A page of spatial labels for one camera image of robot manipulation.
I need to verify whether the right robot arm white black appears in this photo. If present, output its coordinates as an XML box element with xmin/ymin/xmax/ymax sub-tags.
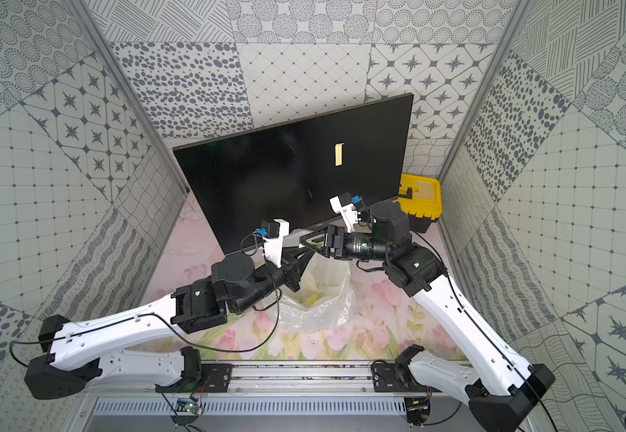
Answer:
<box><xmin>300</xmin><ymin>201</ymin><xmax>555</xmax><ymax>431</ymax></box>

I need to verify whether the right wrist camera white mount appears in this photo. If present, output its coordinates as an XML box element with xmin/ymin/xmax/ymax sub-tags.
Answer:
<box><xmin>329</xmin><ymin>193</ymin><xmax>369</xmax><ymax>234</ymax></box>

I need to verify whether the yellow sticky note left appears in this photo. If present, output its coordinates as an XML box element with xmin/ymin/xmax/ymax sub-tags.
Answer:
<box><xmin>334</xmin><ymin>143</ymin><xmax>344</xmax><ymax>167</ymax></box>

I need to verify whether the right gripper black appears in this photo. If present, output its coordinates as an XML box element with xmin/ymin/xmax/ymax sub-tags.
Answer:
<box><xmin>300</xmin><ymin>225</ymin><xmax>391</xmax><ymax>263</ymax></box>

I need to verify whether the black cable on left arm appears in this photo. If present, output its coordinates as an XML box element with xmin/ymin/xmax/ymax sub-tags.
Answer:
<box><xmin>9</xmin><ymin>231</ymin><xmax>282</xmax><ymax>368</ymax></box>

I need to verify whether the yellow and black toolbox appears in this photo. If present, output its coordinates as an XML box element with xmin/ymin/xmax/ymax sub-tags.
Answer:
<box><xmin>395</xmin><ymin>174</ymin><xmax>442</xmax><ymax>234</ymax></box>

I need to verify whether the black computer monitor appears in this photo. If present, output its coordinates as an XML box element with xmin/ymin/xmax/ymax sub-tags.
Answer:
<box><xmin>172</xmin><ymin>94</ymin><xmax>413</xmax><ymax>255</ymax></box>

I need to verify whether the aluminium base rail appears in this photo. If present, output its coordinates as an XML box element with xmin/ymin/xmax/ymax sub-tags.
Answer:
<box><xmin>82</xmin><ymin>358</ymin><xmax>524</xmax><ymax>401</ymax></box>

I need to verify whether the small green circuit board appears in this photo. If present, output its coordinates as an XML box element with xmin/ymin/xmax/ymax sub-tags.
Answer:
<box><xmin>175</xmin><ymin>398</ymin><xmax>204</xmax><ymax>417</ymax></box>

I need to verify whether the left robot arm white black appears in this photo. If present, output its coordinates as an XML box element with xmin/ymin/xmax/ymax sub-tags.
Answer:
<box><xmin>24</xmin><ymin>247</ymin><xmax>314</xmax><ymax>400</ymax></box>

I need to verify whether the clear plastic trash bag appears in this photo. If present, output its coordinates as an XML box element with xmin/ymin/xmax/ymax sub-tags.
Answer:
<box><xmin>280</xmin><ymin>255</ymin><xmax>358</xmax><ymax>333</ymax></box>

